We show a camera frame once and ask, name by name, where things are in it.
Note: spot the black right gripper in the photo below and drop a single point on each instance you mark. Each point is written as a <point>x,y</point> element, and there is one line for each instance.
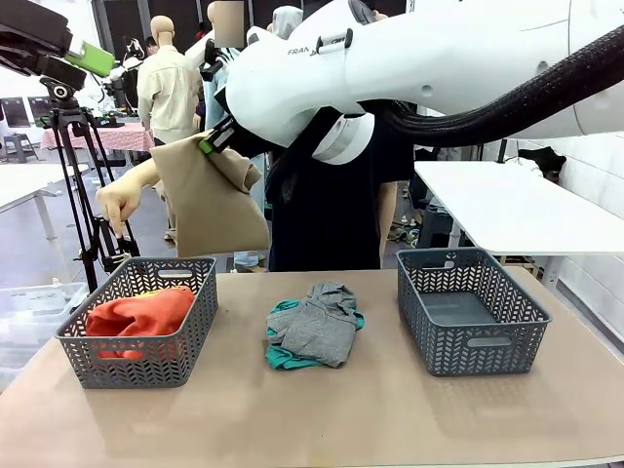
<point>246,144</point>

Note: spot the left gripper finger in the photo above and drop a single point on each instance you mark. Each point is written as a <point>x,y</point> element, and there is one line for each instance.
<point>49,68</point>
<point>92,58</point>

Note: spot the beige garment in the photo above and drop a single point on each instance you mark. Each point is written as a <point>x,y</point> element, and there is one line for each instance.
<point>209,205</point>

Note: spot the orange t-shirt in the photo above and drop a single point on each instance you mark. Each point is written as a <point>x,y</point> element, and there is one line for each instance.
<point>141,312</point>

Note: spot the grey knit garment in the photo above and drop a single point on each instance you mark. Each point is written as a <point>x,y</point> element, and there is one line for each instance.
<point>312,326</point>

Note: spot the teal garment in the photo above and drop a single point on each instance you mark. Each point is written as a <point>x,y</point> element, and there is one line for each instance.
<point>283,358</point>

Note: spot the person's left forearm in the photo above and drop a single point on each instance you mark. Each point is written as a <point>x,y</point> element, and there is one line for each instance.
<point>387,219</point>

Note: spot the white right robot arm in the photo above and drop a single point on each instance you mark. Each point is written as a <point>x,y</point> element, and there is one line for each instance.
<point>439,58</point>

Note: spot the person's right forearm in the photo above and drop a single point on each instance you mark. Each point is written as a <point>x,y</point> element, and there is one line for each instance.
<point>146,175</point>

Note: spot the person's right hand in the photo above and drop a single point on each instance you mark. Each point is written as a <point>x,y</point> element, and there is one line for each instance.
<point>117,205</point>

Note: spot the mannequin in light blue fleece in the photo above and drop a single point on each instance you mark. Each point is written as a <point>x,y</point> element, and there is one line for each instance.
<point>212,107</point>

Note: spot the black monitor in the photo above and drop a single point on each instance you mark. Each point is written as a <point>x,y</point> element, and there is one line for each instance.
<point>38,108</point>
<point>12,111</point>

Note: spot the mannequin in cream jacket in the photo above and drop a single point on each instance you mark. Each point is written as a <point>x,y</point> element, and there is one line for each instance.
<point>166,88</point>

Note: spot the grey metal stool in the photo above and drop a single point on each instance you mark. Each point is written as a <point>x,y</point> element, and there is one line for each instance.
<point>19,141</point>

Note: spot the table with red checked cloth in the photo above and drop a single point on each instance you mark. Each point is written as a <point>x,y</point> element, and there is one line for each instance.
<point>122,137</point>

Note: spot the small white table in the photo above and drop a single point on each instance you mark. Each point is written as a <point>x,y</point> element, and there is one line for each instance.
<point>29,183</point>

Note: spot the mannequin in plaid hoodie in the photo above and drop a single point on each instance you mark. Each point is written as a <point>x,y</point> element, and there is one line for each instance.
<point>285,19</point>

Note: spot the person in black t-shirt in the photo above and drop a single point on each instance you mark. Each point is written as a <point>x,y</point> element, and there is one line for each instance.
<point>331,219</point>

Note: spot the grey plastic lattice basket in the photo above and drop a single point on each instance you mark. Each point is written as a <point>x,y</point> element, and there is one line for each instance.
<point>122,337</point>
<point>487,323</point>

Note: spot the dark grey floor bin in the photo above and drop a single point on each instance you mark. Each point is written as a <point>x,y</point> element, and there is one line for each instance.
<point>439,229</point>

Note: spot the clear plastic storage bin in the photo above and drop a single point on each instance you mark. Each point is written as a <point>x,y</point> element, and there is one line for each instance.
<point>29,312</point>

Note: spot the black cloth bundle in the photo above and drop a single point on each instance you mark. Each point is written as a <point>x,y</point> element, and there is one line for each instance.
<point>541,161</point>

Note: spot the black camera tripod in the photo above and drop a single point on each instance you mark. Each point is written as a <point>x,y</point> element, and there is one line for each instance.
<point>67,116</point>

